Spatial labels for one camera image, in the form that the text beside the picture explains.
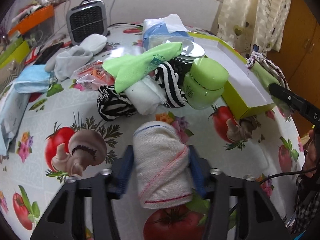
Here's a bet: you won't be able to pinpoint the cream towel with stripes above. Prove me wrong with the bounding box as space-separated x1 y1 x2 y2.
132 121 193 209

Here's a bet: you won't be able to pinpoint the black white striped sock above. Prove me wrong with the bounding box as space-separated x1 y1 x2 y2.
97 85 137 121
155 62 187 108

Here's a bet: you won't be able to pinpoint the blue face masks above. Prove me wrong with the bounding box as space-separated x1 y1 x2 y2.
13 64 57 94

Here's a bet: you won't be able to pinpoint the orange printed plastic bag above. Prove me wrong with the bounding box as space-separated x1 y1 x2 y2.
70 60 115 91

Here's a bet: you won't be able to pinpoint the white towel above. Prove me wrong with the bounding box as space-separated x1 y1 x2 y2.
124 75 167 115

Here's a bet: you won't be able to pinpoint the grey white sock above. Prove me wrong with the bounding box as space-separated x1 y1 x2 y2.
44 46 93 81

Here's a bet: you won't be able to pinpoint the green microfiber cloth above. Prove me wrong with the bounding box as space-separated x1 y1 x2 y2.
103 42 183 93

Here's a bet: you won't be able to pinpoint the person's right hand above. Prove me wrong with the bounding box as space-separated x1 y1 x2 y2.
303 129 318 171

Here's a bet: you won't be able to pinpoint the yellow-green cardboard box tray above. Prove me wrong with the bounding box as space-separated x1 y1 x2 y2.
189 33 275 120

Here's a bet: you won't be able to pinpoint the green cream jar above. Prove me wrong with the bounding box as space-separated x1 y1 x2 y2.
182 57 229 109

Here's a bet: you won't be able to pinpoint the heart patterned curtain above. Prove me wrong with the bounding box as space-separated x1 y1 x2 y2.
217 0 292 55

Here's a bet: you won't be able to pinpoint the wet wipes pack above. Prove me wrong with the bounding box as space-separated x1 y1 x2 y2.
0 84 30 156

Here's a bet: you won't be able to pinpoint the clear lidded plastic jar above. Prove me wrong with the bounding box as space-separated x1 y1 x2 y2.
163 37 205 82

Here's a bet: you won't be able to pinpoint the black smartphone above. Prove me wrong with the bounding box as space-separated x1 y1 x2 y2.
34 42 63 65

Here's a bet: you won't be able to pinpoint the green boxes stack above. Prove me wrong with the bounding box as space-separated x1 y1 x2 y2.
1 36 30 83

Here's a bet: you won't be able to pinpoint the blue tissue pack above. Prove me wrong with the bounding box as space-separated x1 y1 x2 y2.
142 14 194 50

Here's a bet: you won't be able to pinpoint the orange lidded storage box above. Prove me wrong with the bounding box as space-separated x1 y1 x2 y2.
8 5 54 36

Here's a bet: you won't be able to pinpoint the grey space heater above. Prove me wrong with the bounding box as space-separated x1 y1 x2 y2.
66 0 108 46

